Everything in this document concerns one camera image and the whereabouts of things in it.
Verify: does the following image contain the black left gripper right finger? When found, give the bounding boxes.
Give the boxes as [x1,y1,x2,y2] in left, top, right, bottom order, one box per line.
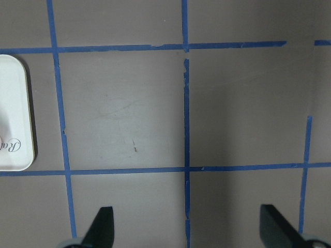
[259,204,306,247]

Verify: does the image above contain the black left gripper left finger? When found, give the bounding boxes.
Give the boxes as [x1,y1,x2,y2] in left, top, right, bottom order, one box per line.
[79,207,114,248]

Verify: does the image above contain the cream plastic tray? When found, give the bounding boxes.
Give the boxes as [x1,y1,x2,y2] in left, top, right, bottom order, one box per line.
[1,54,35,172]

